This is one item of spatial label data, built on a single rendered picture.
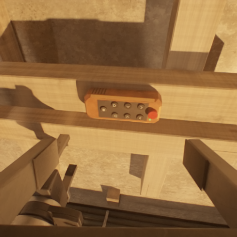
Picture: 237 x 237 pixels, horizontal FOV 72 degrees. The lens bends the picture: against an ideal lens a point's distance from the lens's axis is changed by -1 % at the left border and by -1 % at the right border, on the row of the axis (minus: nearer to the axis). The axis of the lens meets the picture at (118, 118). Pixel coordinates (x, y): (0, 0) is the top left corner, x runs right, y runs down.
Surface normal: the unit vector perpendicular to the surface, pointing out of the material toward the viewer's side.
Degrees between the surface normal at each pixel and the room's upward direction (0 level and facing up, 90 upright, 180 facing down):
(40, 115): 90
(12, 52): 90
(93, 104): 0
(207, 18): 0
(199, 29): 0
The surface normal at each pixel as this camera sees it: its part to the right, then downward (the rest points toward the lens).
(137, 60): -0.14, 0.62
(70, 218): 0.39, -0.69
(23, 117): 0.00, -0.78
